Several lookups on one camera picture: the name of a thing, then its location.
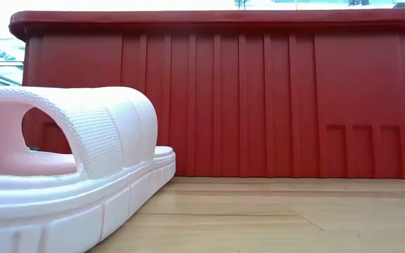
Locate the white slide sandal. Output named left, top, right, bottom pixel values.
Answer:
left=0, top=86, right=177, bottom=253

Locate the red plastic bin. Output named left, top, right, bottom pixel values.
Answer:
left=8, top=9, right=405, bottom=179

